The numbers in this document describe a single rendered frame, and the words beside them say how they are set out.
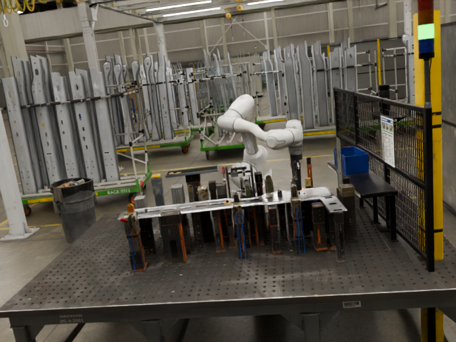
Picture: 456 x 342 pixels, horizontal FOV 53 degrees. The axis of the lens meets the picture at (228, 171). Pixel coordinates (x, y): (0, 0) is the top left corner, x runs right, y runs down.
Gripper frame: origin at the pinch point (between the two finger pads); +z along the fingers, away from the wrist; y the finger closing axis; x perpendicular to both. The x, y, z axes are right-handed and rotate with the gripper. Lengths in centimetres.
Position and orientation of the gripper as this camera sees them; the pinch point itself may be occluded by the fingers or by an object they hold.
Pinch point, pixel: (298, 184)
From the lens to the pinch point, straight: 299.0
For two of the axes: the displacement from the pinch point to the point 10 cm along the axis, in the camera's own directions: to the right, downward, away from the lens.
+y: 0.1, 2.3, -9.7
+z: 1.2, 9.7, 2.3
